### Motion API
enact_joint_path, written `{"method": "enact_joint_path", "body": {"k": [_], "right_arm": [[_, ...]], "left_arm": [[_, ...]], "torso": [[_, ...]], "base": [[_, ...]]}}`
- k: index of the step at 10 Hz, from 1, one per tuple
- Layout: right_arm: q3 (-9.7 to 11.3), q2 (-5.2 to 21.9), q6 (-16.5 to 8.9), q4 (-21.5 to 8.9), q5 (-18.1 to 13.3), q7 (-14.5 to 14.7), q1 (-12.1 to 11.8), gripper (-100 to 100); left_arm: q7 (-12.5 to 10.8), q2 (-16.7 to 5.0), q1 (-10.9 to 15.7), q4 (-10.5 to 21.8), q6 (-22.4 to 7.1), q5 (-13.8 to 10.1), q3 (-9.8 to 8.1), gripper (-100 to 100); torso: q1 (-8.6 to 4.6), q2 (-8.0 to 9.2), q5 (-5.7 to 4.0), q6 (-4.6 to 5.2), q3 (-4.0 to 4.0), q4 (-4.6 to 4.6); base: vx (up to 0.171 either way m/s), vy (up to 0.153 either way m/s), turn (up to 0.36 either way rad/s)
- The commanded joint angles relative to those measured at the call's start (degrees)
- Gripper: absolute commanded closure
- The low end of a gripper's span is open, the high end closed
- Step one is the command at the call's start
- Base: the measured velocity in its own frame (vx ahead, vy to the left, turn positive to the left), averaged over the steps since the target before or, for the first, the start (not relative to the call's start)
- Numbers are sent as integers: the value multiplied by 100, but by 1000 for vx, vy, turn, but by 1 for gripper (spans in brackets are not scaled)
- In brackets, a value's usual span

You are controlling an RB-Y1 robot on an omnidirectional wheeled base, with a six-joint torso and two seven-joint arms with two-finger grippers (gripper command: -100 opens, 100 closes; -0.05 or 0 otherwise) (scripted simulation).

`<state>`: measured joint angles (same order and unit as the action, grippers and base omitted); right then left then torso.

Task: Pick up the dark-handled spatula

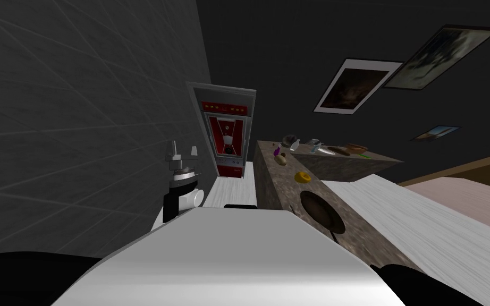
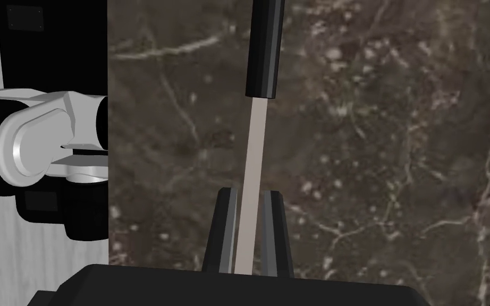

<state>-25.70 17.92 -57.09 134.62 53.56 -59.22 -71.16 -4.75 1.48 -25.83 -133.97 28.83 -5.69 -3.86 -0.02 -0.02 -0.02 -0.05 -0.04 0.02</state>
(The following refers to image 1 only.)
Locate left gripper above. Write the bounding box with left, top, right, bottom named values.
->
left=165, top=140, right=199, bottom=173

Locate red and grey appliance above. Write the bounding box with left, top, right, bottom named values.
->
left=186, top=81, right=258, bottom=179

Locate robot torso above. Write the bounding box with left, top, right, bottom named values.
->
left=51, top=203, right=407, bottom=306

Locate dark frying pan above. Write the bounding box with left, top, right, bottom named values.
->
left=299, top=190, right=347, bottom=245

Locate brown bread loaf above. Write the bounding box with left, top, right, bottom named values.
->
left=327, top=146, right=352, bottom=158

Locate brown bowl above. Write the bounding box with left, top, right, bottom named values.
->
left=343, top=143, right=369, bottom=155

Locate dark picture with white border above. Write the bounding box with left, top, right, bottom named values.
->
left=312, top=58, right=404, bottom=115

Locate small blue framed picture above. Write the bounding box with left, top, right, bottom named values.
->
left=410, top=125, right=462, bottom=143

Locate large grey framed picture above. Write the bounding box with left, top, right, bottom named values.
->
left=383, top=25, right=490, bottom=91

